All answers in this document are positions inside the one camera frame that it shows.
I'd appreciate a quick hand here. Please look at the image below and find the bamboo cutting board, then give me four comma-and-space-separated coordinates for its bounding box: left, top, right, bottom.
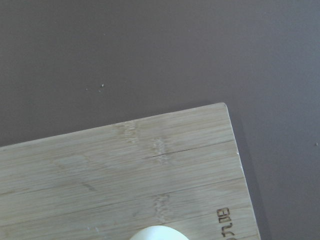
0, 103, 261, 240

